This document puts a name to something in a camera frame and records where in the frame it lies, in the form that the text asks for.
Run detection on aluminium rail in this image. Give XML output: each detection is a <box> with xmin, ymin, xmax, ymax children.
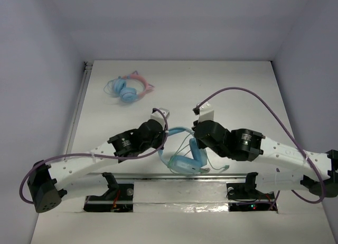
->
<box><xmin>63</xmin><ymin>62</ymin><xmax>93</xmax><ymax>154</ymax></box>
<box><xmin>87</xmin><ymin>171</ymin><xmax>265</xmax><ymax>181</ymax></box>

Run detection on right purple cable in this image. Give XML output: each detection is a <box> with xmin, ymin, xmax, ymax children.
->
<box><xmin>198</xmin><ymin>87</ymin><xmax>327</xmax><ymax>210</ymax></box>

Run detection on aluminium rail left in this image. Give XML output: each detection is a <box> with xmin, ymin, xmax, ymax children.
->
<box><xmin>63</xmin><ymin>62</ymin><xmax>93</xmax><ymax>154</ymax></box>

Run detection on aluminium rail front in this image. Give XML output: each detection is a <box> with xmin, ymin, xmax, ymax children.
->
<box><xmin>87</xmin><ymin>171</ymin><xmax>265</xmax><ymax>181</ymax></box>

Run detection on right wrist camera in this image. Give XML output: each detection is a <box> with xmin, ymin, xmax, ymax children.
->
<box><xmin>193</xmin><ymin>101</ymin><xmax>214</xmax><ymax>123</ymax></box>

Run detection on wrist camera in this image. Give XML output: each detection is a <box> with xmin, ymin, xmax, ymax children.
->
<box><xmin>150</xmin><ymin>108</ymin><xmax>170</xmax><ymax>123</ymax></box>
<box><xmin>193</xmin><ymin>101</ymin><xmax>214</xmax><ymax>123</ymax></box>

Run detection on light blue headphones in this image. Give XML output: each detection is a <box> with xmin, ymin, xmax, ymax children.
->
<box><xmin>158</xmin><ymin>127</ymin><xmax>210</xmax><ymax>176</ymax></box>

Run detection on pink blue cat-ear headphones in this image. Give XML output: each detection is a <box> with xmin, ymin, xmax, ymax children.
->
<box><xmin>104</xmin><ymin>70</ymin><xmax>155</xmax><ymax>103</ymax></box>

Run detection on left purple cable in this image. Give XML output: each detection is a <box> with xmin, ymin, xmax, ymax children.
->
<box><xmin>20</xmin><ymin>108</ymin><xmax>170</xmax><ymax>205</ymax></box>

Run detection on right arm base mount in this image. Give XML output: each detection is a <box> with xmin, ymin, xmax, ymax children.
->
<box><xmin>226</xmin><ymin>172</ymin><xmax>279</xmax><ymax>212</ymax></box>

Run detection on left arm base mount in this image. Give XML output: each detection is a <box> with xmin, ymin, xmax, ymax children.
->
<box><xmin>83</xmin><ymin>172</ymin><xmax>134</xmax><ymax>213</ymax></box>

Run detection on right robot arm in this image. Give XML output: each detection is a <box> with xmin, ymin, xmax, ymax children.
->
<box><xmin>192</xmin><ymin>120</ymin><xmax>337</xmax><ymax>198</ymax></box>

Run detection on green headphone cable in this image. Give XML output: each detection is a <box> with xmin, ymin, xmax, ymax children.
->
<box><xmin>168</xmin><ymin>130</ymin><xmax>229</xmax><ymax>175</ymax></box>

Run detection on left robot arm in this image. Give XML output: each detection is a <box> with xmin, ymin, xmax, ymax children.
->
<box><xmin>27</xmin><ymin>119</ymin><xmax>168</xmax><ymax>213</ymax></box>

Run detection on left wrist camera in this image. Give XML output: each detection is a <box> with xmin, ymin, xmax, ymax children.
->
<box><xmin>150</xmin><ymin>108</ymin><xmax>170</xmax><ymax>123</ymax></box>

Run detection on purple cable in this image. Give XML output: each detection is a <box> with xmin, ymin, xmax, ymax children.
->
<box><xmin>20</xmin><ymin>108</ymin><xmax>170</xmax><ymax>205</ymax></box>
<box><xmin>198</xmin><ymin>87</ymin><xmax>327</xmax><ymax>210</ymax></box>

